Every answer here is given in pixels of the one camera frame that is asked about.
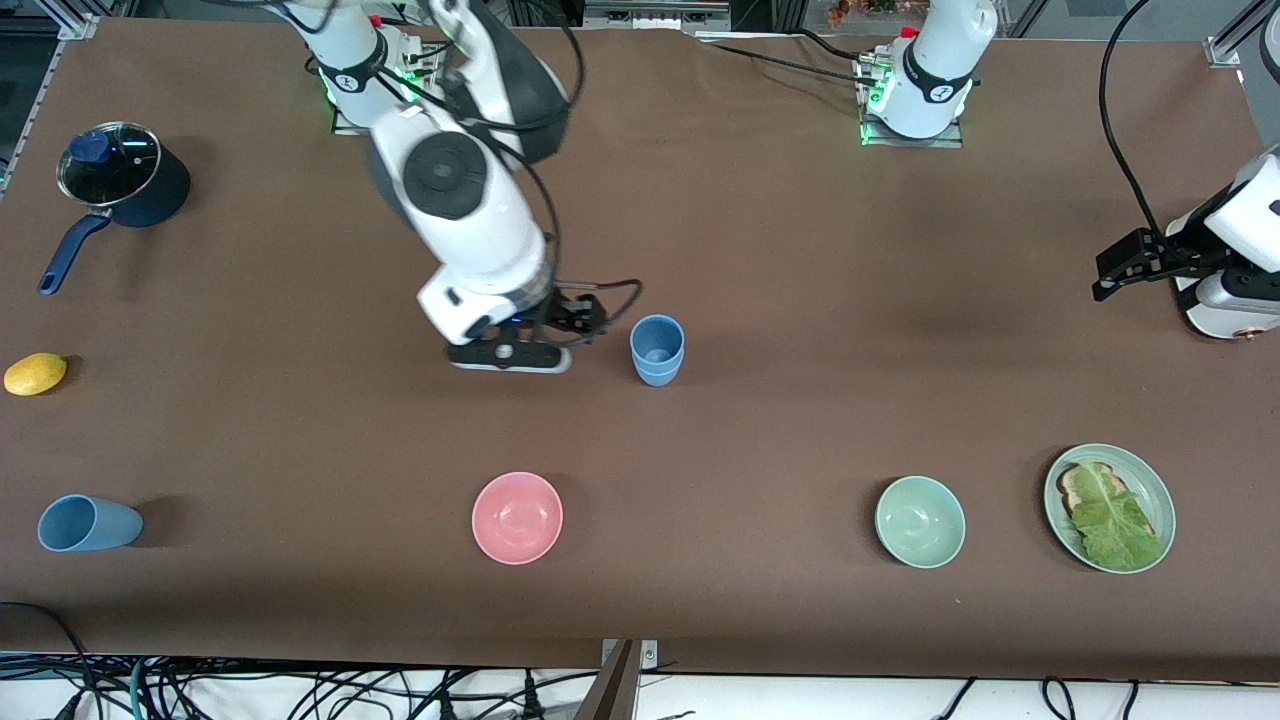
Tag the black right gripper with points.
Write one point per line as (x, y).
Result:
(566, 316)

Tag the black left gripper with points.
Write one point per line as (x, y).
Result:
(1176, 256)

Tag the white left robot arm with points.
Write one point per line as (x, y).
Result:
(940, 60)

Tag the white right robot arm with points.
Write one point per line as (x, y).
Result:
(470, 220)

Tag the white toaster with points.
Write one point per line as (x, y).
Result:
(1230, 322)

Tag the pink bowl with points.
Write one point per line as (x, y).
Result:
(517, 518)

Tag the green plate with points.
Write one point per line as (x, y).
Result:
(1155, 490)

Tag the toast slice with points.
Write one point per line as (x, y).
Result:
(1075, 487)

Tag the green lettuce leaf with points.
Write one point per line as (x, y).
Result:
(1115, 525)

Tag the grey metal box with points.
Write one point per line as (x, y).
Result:
(655, 14)

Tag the green bowl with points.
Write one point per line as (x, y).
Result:
(920, 522)

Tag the dark blue saucepan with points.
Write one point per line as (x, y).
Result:
(160, 195)

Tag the glass lid with blue knob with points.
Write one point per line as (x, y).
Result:
(110, 170)

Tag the yellow lemon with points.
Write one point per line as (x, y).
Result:
(35, 374)

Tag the aluminium frame profile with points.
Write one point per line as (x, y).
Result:
(1235, 40)

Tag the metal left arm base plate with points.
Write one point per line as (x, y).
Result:
(870, 135)

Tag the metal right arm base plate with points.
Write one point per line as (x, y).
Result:
(340, 122)

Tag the silver table bracket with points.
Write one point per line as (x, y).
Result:
(648, 654)

